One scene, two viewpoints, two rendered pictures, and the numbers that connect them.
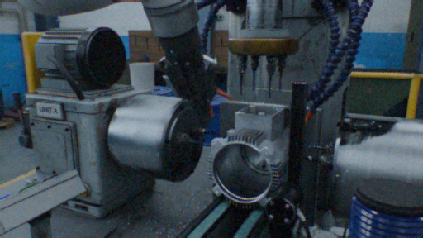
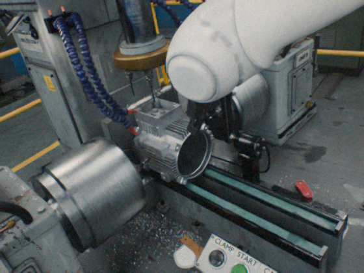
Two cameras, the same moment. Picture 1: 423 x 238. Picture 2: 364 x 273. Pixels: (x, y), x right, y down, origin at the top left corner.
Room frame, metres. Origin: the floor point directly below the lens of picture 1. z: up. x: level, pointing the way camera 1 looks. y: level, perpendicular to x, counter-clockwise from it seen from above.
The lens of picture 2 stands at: (0.51, 0.67, 1.56)
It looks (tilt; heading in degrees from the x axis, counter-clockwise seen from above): 30 degrees down; 293
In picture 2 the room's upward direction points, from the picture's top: 11 degrees counter-clockwise
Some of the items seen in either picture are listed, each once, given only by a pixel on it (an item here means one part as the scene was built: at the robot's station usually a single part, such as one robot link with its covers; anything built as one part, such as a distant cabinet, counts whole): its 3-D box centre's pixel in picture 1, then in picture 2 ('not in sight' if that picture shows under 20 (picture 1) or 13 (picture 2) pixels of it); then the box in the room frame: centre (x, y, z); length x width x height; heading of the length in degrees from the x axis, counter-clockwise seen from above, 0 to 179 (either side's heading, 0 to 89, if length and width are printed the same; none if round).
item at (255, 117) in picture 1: (259, 123); (158, 117); (0.92, -0.14, 1.11); 0.12 x 0.11 x 0.07; 153
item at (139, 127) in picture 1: (146, 135); (75, 203); (1.04, 0.19, 1.04); 0.37 x 0.25 x 0.25; 64
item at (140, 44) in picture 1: (173, 73); not in sight; (5.84, 0.59, 0.71); 2.21 x 0.95 x 1.43; 71
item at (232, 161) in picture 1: (254, 159); (172, 145); (0.88, -0.12, 1.02); 0.20 x 0.19 x 0.19; 153
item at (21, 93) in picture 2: not in sight; (20, 90); (4.61, -2.92, 0.02); 0.70 x 0.50 x 0.05; 163
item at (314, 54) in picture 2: not in sight; (307, 58); (0.46, -0.74, 1.07); 0.08 x 0.07 x 0.20; 154
